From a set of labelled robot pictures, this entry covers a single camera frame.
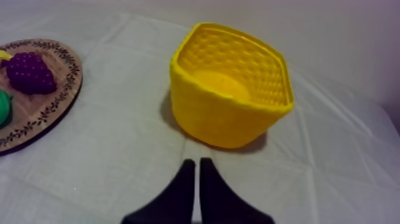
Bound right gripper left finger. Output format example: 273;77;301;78
121;158;196;224

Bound green toy pear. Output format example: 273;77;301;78
0;89;14;127

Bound round wooden board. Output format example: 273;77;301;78
0;38;83;154

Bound purple toy grapes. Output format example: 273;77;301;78
1;51;58;95

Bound yellow plastic basket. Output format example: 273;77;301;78
169;22;295;150

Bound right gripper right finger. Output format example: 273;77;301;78
199;157;276;224

